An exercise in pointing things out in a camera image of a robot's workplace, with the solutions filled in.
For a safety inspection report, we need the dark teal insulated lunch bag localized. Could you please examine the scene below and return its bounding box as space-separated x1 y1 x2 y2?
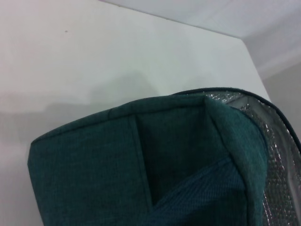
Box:
27 87 301 226

